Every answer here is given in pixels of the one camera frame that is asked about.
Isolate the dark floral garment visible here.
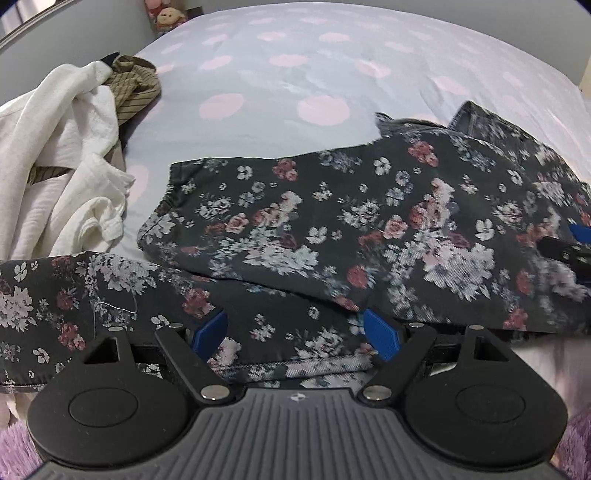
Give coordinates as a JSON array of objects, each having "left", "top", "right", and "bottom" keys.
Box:
[{"left": 1, "top": 102, "right": 590, "bottom": 393}]

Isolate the purple fleece jacket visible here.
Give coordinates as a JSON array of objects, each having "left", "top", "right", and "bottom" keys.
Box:
[{"left": 1, "top": 407, "right": 590, "bottom": 479}]

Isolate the white cotton garment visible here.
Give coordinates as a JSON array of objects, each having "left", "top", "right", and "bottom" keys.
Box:
[{"left": 1, "top": 61, "right": 134, "bottom": 260}]

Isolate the olive striped garment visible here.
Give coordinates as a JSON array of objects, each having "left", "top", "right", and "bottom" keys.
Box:
[{"left": 27, "top": 52, "right": 161, "bottom": 186}]

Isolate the polka dot bed sheet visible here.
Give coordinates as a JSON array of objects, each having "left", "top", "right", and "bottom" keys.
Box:
[{"left": 114, "top": 2, "right": 590, "bottom": 259}]

